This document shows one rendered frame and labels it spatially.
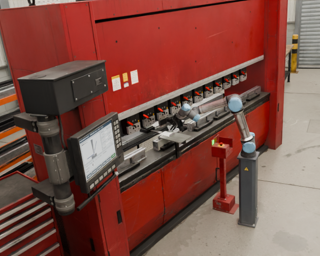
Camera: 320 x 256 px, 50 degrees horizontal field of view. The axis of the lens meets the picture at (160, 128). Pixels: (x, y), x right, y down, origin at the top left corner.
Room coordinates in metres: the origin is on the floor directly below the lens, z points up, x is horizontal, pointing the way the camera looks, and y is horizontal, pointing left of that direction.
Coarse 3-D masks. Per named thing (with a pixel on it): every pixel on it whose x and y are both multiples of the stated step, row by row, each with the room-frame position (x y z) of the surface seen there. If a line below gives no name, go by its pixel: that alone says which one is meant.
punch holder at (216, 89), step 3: (219, 78) 3.90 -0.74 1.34; (213, 81) 3.84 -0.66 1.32; (216, 81) 3.85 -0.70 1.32; (219, 81) 3.89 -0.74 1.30; (213, 84) 3.84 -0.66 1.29; (219, 84) 3.89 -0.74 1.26; (213, 87) 3.84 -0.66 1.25; (216, 87) 3.84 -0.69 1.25; (219, 87) 3.90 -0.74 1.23; (213, 90) 3.84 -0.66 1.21; (216, 90) 3.84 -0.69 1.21; (219, 90) 3.89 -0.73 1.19; (213, 93) 3.84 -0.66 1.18
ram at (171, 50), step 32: (256, 0) 4.56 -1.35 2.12; (128, 32) 2.90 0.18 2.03; (160, 32) 3.19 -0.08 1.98; (192, 32) 3.54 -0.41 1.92; (224, 32) 3.99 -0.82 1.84; (256, 32) 4.57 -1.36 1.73; (128, 64) 2.87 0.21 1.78; (160, 64) 3.16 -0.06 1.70; (192, 64) 3.52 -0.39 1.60; (224, 64) 3.98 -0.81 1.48; (128, 96) 2.83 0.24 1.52; (160, 96) 3.13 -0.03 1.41
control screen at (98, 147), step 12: (96, 132) 1.93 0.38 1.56; (108, 132) 2.04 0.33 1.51; (84, 144) 1.81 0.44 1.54; (96, 144) 1.91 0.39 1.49; (108, 144) 2.02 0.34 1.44; (84, 156) 1.80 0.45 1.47; (96, 156) 1.89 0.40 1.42; (108, 156) 2.00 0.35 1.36; (84, 168) 1.78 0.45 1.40; (96, 168) 1.88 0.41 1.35
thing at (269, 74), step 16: (272, 0) 4.67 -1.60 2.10; (272, 16) 4.67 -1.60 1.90; (272, 32) 4.67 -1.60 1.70; (272, 48) 4.66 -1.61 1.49; (256, 64) 4.82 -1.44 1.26; (272, 64) 4.66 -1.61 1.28; (256, 80) 4.82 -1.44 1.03; (272, 80) 4.65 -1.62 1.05; (272, 96) 4.65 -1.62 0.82; (272, 112) 4.64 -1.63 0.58; (272, 128) 4.64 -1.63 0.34; (272, 144) 4.63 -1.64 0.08
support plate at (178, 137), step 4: (172, 132) 3.21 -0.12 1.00; (164, 136) 3.12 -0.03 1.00; (172, 136) 3.10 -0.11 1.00; (176, 136) 3.09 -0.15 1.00; (180, 136) 3.08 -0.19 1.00; (184, 136) 3.07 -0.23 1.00; (188, 136) 3.06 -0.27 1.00; (168, 140) 3.03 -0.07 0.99; (172, 140) 3.00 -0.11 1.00; (176, 140) 2.99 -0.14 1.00; (180, 140) 2.99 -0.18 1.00; (184, 140) 2.98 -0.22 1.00
